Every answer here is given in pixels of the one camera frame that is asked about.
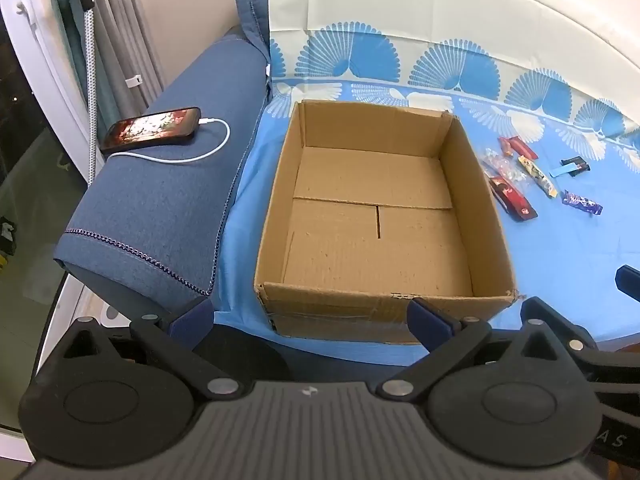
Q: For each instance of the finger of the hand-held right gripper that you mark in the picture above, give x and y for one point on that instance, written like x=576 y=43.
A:
x=629 y=282

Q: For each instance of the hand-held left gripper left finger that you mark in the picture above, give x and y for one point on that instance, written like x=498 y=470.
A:
x=192 y=321

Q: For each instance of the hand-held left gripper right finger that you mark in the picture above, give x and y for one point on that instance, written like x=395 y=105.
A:
x=425 y=321

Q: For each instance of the purple snack bar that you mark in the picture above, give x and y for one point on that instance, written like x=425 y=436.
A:
x=582 y=203

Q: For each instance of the cardboard box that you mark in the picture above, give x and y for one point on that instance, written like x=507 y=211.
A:
x=370 y=240

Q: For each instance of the black silver snack packet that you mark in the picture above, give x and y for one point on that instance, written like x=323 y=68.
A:
x=576 y=166

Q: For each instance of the dark red snack pouch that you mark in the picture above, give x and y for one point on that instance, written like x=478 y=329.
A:
x=510 y=199

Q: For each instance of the clear bag of candies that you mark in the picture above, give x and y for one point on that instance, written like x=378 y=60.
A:
x=502 y=166

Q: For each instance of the blue fan-print bedsheet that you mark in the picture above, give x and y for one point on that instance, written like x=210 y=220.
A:
x=560 y=270

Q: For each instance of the yellow snack bar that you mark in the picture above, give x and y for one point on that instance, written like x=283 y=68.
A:
x=538 y=176

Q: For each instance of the small red snack bar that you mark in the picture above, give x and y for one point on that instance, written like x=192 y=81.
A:
x=524 y=149

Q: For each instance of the black smartphone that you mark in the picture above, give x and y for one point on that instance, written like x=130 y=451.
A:
x=150 y=129

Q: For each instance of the white curtain clip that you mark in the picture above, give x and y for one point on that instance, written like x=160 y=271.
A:
x=133 y=80

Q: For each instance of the grey curtain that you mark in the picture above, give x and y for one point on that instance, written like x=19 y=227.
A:
x=125 y=25

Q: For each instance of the white window frame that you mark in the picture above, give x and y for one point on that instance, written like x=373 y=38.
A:
x=45 y=60

